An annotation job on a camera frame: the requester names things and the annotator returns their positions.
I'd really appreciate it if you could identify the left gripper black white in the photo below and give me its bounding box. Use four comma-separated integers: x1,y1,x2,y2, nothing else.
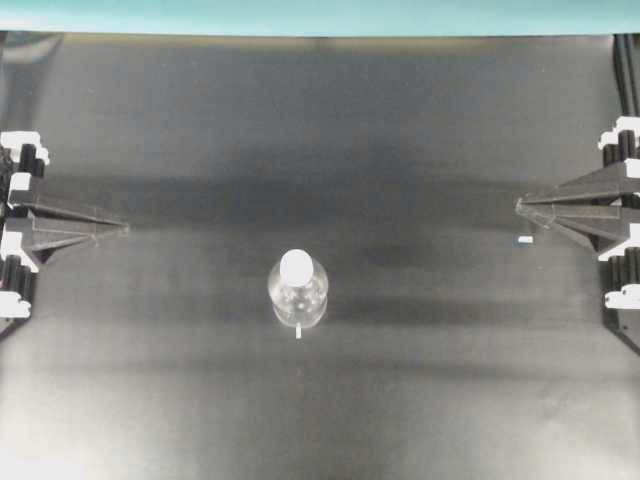
1,131,129,320

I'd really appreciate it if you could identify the black frame post right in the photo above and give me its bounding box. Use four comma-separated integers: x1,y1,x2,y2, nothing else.
612,33,639,117

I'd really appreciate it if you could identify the clear plastic bottle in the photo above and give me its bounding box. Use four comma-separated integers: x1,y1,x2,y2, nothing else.
268,258,329,329

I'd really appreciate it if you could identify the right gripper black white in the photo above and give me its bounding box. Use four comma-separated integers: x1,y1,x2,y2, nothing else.
515,116,639,308

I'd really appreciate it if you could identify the white bottle cap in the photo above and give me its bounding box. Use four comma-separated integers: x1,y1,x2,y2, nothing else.
279,249,314,288

